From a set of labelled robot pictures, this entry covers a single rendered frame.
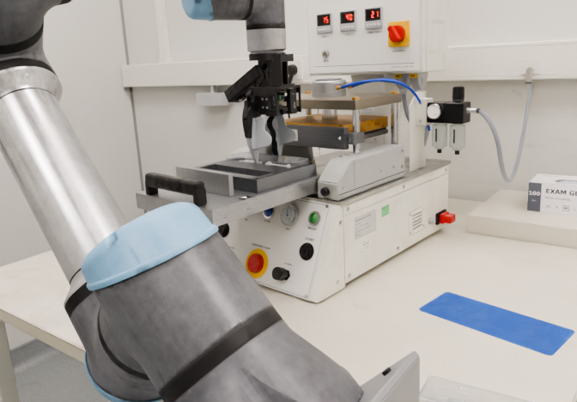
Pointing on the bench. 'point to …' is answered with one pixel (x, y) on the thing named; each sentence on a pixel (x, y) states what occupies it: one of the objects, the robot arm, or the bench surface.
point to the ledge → (521, 221)
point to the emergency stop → (255, 263)
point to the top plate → (344, 101)
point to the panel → (282, 245)
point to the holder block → (261, 174)
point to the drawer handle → (153, 181)
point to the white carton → (553, 194)
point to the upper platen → (367, 124)
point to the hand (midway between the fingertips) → (264, 155)
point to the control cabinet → (381, 37)
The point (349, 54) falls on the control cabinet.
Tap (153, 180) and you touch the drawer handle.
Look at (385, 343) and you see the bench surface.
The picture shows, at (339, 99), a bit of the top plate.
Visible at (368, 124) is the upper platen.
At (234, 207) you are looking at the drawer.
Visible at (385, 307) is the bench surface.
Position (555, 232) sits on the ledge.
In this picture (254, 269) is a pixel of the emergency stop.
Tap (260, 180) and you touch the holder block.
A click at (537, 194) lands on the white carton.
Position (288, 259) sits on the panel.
